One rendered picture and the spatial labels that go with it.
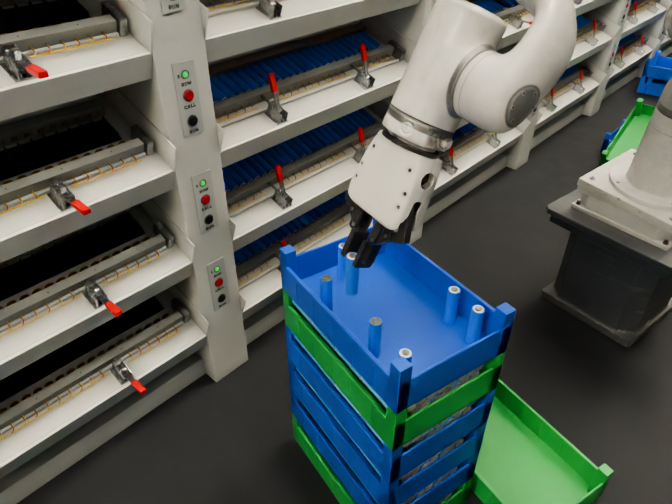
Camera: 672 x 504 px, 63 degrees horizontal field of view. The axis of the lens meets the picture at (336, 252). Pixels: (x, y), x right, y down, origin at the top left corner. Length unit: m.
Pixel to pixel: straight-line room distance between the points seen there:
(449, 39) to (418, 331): 0.41
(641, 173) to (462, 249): 0.56
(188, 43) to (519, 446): 0.97
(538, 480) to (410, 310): 0.49
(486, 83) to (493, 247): 1.18
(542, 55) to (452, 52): 0.09
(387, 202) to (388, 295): 0.25
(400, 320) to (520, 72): 0.41
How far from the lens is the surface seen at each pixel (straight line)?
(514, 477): 1.19
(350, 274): 0.73
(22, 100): 0.85
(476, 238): 1.77
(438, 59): 0.64
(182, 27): 0.93
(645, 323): 1.58
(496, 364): 0.84
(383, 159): 0.68
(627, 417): 1.37
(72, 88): 0.87
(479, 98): 0.60
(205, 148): 1.00
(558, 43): 0.63
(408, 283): 0.91
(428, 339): 0.82
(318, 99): 1.21
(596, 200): 1.41
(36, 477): 1.24
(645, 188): 1.41
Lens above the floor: 0.98
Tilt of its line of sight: 36 degrees down
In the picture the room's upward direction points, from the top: straight up
